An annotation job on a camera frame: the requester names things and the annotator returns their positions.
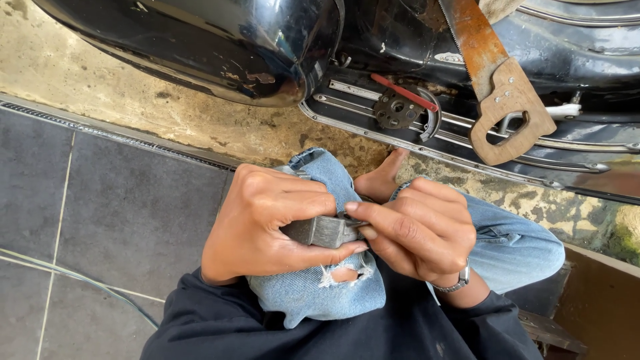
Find person's left hand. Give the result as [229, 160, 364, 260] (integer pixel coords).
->
[201, 163, 370, 287]

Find grey metal block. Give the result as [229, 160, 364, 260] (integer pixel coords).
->
[280, 215, 362, 250]

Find dark wooden stool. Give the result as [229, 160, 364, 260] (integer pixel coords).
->
[517, 309, 589, 360]

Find person's bare foot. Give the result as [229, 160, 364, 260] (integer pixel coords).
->
[354, 147, 411, 204]

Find rusty hand saw wooden handle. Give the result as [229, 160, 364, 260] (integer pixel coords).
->
[437, 0, 558, 166]

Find red handled tool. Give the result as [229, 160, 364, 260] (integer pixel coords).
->
[370, 73, 440, 113]

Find thin coloured wires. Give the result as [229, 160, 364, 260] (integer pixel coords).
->
[0, 247, 162, 331]

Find round perforated metal plate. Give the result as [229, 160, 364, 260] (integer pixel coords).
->
[373, 87, 426, 130]

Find torn blue jeans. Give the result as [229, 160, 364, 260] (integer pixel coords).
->
[246, 147, 566, 330]

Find curved metal brake shoe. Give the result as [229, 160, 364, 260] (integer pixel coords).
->
[412, 86, 443, 143]

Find black sweater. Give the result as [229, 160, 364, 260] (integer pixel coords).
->
[141, 252, 544, 360]

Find black scooter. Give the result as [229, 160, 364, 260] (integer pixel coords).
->
[31, 0, 640, 207]

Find beige cloth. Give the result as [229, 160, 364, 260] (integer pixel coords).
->
[477, 0, 527, 25]

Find person's right hand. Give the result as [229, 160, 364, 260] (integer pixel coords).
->
[345, 177, 478, 288]

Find white scooter lever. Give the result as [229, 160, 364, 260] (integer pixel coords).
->
[497, 102, 583, 135]

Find silver wristwatch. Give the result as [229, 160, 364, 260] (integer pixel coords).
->
[431, 257, 471, 294]

